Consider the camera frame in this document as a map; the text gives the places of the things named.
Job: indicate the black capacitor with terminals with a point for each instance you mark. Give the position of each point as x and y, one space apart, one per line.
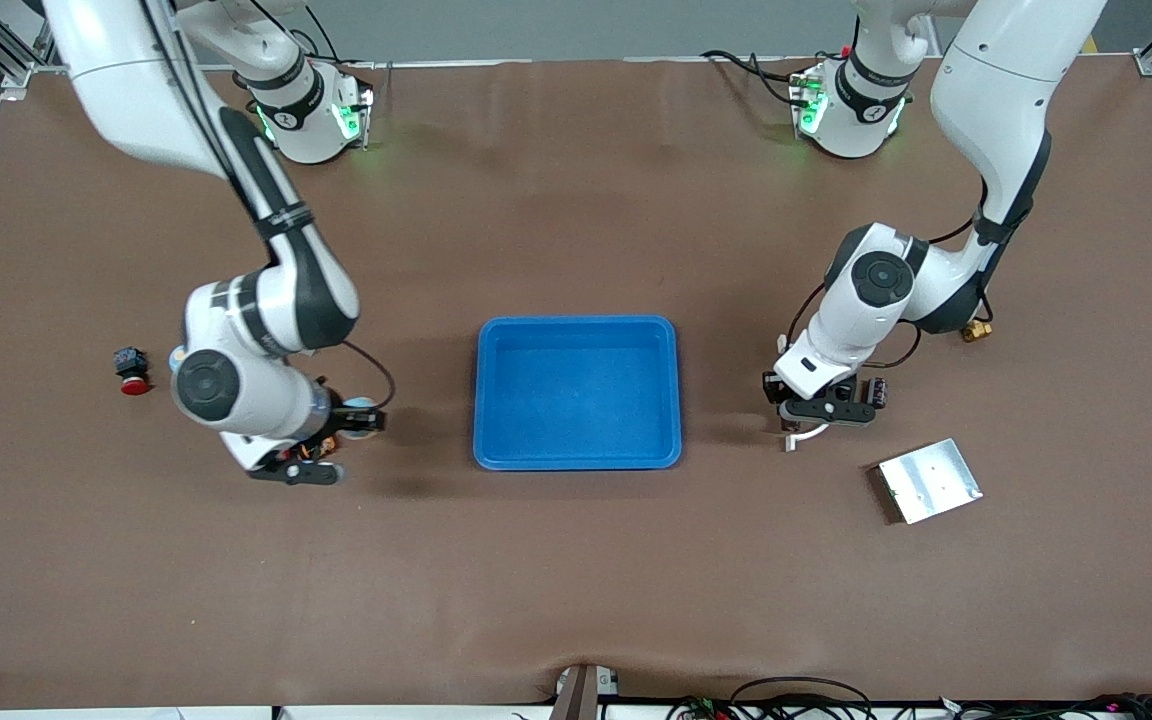
877 393

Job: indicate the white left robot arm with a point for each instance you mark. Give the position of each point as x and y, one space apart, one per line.
996 90

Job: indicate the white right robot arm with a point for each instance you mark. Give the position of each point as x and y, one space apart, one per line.
266 310

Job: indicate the blue plastic tray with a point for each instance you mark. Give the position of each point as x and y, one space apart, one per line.
576 420

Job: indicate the red yellow emergency stop button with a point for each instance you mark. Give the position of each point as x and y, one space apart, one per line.
328 445

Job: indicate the silver metal plate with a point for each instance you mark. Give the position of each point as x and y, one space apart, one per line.
929 482

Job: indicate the brown table cover mat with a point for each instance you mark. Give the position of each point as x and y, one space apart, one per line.
576 580

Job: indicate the grey table edge clamp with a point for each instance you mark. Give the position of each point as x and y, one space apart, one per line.
576 695

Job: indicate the white curved bracket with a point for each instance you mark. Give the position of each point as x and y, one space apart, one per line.
791 442

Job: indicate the red mushroom pushbutton switch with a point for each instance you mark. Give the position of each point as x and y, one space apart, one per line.
131 362

